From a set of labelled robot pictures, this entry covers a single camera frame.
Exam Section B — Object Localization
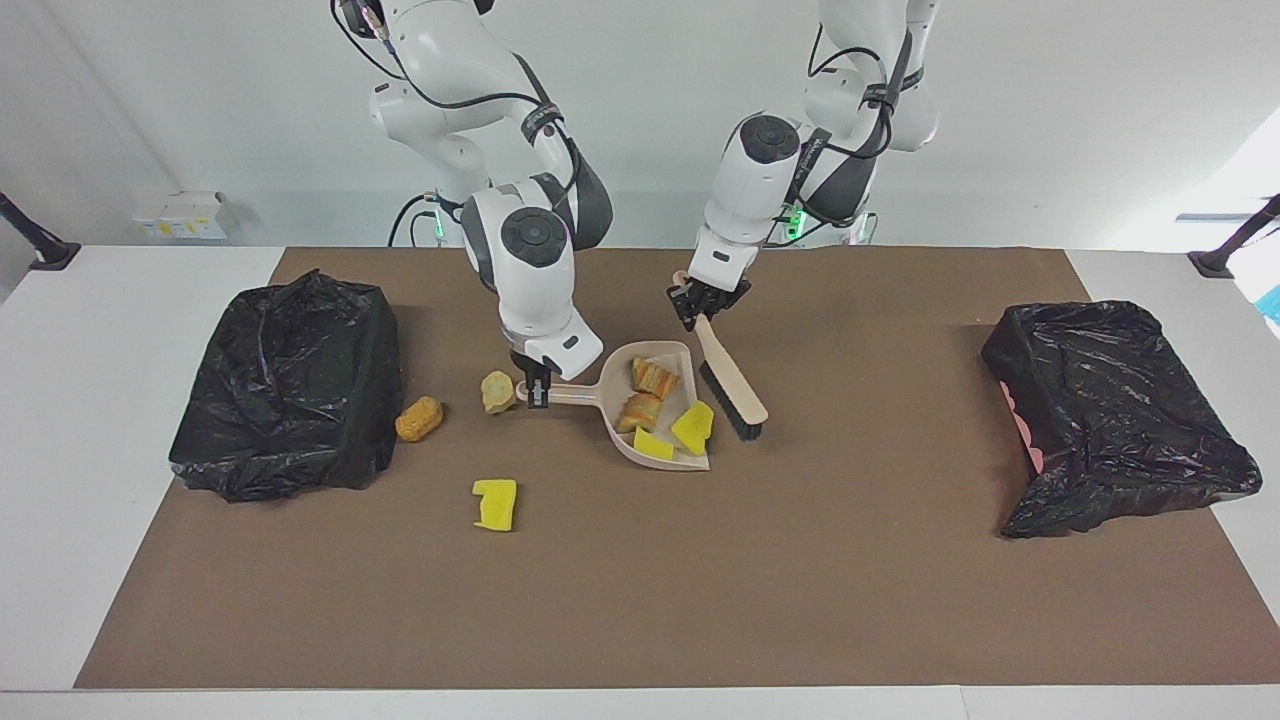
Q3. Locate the beige plastic dustpan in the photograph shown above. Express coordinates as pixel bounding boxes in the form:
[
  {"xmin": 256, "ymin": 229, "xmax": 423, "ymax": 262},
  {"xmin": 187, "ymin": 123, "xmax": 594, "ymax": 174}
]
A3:
[{"xmin": 516, "ymin": 341, "xmax": 713, "ymax": 472}]

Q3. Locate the orange striped toy croissant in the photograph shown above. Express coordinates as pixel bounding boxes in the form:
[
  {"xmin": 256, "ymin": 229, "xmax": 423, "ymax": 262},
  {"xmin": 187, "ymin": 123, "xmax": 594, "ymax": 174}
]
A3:
[{"xmin": 630, "ymin": 357, "xmax": 681, "ymax": 401}]

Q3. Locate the beige brush with black bristles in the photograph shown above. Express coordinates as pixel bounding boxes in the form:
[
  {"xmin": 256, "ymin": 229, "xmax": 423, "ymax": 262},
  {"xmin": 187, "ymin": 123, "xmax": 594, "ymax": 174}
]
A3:
[{"xmin": 672, "ymin": 270, "xmax": 769, "ymax": 442}]

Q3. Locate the pale striped toy croissant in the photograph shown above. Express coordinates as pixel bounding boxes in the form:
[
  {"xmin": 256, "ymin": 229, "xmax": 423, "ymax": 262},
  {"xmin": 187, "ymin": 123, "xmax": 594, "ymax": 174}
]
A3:
[{"xmin": 616, "ymin": 392, "xmax": 665, "ymax": 434}]

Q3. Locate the right black trash bag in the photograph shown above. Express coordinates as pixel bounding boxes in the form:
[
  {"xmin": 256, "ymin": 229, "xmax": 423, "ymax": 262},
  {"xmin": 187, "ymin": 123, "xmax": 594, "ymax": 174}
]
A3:
[{"xmin": 168, "ymin": 268, "xmax": 404, "ymax": 503}]

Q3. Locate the black trash bag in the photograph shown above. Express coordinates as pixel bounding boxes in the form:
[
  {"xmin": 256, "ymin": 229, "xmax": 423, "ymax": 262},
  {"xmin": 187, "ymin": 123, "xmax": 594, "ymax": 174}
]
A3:
[
  {"xmin": 168, "ymin": 268, "xmax": 404, "ymax": 503},
  {"xmin": 980, "ymin": 300, "xmax": 1264, "ymax": 539}
]

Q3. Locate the left black trash bag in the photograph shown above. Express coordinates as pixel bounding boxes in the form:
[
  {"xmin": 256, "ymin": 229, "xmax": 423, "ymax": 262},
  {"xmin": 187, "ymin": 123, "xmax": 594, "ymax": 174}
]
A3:
[{"xmin": 980, "ymin": 300, "xmax": 1264, "ymax": 539}]

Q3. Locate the brown croquette nugget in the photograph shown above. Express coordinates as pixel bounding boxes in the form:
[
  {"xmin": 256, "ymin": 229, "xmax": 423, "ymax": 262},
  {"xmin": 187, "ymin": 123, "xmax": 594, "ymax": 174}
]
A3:
[{"xmin": 394, "ymin": 396, "xmax": 445, "ymax": 443}]

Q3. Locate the brown table mat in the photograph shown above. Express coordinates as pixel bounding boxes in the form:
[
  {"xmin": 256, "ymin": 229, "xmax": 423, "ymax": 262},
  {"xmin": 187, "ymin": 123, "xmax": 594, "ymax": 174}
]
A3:
[{"xmin": 75, "ymin": 247, "xmax": 1280, "ymax": 689}]

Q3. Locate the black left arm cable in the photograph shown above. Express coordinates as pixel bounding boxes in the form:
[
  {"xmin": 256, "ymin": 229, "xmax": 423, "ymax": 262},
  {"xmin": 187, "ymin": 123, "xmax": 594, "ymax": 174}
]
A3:
[{"xmin": 805, "ymin": 20, "xmax": 936, "ymax": 163}]

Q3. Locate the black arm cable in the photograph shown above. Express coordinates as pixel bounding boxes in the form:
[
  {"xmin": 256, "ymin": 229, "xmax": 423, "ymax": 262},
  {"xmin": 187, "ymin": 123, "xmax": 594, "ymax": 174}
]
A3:
[
  {"xmin": 332, "ymin": 0, "xmax": 586, "ymax": 206},
  {"xmin": 805, "ymin": 20, "xmax": 936, "ymax": 163}
]

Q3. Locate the black right base cable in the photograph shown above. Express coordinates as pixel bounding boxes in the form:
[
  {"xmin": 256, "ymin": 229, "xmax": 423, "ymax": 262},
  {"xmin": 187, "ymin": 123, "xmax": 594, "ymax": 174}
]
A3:
[{"xmin": 388, "ymin": 195, "xmax": 441, "ymax": 248}]

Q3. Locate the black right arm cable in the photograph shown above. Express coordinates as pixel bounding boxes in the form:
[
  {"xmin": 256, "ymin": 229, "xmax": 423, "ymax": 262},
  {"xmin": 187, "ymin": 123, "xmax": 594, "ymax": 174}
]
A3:
[{"xmin": 332, "ymin": 0, "xmax": 586, "ymax": 206}]

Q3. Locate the black camera stand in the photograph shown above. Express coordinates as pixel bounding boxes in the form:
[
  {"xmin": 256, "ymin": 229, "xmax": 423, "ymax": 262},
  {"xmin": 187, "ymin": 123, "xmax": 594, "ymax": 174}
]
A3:
[
  {"xmin": 0, "ymin": 192, "xmax": 81, "ymax": 271},
  {"xmin": 1188, "ymin": 195, "xmax": 1280, "ymax": 279}
]

